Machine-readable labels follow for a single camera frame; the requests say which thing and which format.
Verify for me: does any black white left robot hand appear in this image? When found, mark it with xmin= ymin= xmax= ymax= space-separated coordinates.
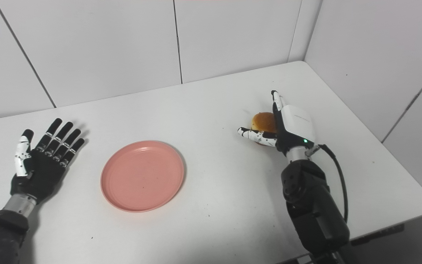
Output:
xmin=10 ymin=118 xmax=86 ymax=204

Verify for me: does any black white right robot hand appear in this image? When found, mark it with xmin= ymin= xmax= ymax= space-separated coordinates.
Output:
xmin=237 ymin=90 xmax=321 ymax=154

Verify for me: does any toy hamburger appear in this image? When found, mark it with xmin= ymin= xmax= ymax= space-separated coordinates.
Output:
xmin=251 ymin=112 xmax=278 ymax=146

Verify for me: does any pink round plate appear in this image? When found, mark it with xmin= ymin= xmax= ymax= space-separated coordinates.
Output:
xmin=100 ymin=140 xmax=185 ymax=213

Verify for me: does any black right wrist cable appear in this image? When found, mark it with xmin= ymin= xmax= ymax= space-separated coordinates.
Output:
xmin=308 ymin=144 xmax=349 ymax=223

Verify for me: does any black table frame bar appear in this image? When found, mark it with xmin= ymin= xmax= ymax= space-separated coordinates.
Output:
xmin=350 ymin=224 xmax=405 ymax=246

